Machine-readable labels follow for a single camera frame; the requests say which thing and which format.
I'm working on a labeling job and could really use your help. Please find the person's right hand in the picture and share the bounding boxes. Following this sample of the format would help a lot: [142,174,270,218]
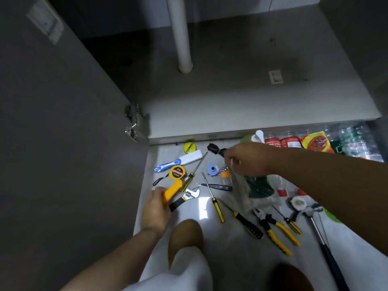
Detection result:
[224,142,275,178]

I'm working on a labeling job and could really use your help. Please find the person's left hand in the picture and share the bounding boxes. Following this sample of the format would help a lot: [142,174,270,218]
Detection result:
[141,187,172,237]

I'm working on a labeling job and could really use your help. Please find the yellow utility knife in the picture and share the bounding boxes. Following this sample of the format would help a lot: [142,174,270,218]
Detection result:
[162,177,189,204]

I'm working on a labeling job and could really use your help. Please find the black flashlight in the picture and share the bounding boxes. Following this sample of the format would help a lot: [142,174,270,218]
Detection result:
[207,143,228,158]

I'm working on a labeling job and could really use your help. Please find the person's left forearm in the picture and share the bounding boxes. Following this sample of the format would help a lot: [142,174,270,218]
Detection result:
[60,227,161,291]

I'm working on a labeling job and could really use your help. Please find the person's right forearm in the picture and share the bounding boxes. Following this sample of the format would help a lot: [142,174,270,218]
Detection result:
[267,146,388,256]

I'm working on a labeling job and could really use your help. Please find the hex key set orange holder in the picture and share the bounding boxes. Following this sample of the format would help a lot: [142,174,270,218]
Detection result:
[218,167,233,185]

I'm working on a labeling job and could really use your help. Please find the yellow tape measure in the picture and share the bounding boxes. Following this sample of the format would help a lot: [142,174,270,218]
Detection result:
[152,165,187,187]

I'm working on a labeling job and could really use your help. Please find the black test pen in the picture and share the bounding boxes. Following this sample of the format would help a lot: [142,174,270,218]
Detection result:
[196,183,233,192]

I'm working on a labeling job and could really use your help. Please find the clear plastic bag green contents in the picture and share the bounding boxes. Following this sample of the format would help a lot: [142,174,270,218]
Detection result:
[228,168,284,213]

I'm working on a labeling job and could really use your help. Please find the red label bottle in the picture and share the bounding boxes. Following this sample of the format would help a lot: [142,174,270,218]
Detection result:
[279,131,303,149]
[264,132,282,148]

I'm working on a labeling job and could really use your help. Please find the yellow black slim screwdriver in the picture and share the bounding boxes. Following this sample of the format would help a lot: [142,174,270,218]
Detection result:
[202,172,226,224]

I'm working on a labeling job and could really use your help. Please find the person's left leg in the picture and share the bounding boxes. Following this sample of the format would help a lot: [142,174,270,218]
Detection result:
[168,219,205,268]

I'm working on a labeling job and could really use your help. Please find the person's leg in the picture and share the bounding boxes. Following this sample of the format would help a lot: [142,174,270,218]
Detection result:
[269,263,315,291]
[168,219,205,268]

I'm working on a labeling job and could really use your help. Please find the metal cabinet hinge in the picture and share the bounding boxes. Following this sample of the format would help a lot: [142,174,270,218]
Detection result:
[124,103,142,142]

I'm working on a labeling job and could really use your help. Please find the white tape roll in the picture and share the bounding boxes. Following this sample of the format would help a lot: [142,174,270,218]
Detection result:
[290,196,308,212]

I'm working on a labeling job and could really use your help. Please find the yellow black pliers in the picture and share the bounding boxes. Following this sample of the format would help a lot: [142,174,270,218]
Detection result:
[252,207,301,257]

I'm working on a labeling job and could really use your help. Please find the white shorts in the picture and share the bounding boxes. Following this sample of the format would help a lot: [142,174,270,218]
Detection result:
[123,245,213,291]

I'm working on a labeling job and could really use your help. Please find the small yellow black screwdriver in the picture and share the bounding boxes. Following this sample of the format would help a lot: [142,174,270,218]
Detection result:
[272,205,303,235]

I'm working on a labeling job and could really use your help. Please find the yellow red snack packet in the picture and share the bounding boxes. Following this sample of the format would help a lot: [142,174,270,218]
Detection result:
[299,131,335,154]

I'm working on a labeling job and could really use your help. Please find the grey cabinet door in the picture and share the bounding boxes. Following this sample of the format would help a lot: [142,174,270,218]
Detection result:
[0,0,150,291]

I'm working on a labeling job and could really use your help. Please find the pack of green-label water bottles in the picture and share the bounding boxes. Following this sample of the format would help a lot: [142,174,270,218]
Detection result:
[329,122,385,163]

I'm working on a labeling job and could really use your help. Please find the person's right leg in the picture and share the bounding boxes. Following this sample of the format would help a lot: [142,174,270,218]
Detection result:
[269,263,315,291]

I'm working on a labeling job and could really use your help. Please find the white drain pipe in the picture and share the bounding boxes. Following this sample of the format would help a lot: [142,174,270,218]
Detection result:
[166,0,193,74]

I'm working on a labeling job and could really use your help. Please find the white sticker on door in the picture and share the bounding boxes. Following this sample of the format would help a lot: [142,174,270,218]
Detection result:
[26,0,65,45]

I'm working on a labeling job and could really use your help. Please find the black-handled adjustable wrench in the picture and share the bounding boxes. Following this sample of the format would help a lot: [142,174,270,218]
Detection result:
[169,187,200,213]

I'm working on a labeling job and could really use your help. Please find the long green-handled screwdriver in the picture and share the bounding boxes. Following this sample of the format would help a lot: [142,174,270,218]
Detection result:
[180,152,209,192]

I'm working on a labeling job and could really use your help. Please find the black thick-handled screwdriver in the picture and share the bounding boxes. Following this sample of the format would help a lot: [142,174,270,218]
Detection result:
[218,198,264,240]

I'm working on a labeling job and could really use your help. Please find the black-handled hammer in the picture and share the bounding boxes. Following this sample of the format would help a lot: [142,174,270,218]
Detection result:
[303,204,351,291]

